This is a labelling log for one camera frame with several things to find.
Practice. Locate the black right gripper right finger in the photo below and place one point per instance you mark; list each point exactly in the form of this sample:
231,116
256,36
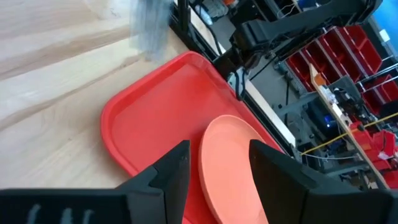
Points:
311,202

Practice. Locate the red plastic tray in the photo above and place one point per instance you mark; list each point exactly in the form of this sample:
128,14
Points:
161,109

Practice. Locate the red storage bin rack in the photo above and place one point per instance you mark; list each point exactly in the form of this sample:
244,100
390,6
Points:
351,46

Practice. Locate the long wooden board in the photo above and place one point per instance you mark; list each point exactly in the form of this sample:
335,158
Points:
339,116

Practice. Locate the blue panel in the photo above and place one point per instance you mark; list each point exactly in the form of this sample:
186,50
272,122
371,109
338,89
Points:
387,15

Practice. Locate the black box with blue light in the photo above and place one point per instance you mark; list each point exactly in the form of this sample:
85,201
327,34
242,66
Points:
321,116

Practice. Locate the red bins stack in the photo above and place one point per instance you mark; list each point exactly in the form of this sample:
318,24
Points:
381,140

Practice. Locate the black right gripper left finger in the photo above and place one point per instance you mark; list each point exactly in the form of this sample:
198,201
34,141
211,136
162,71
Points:
93,207

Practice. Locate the orange ribbed plate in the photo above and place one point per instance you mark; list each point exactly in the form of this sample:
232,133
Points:
224,161

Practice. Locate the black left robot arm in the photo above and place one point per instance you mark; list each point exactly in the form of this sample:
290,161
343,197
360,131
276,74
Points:
280,29

